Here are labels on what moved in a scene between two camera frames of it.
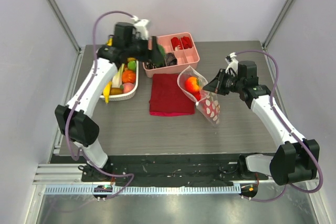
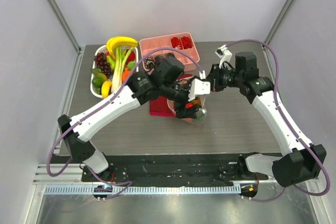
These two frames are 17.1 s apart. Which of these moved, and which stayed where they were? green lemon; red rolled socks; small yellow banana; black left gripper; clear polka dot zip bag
Moved: black left gripper; clear polka dot zip bag
Stayed: small yellow banana; red rolled socks; green lemon
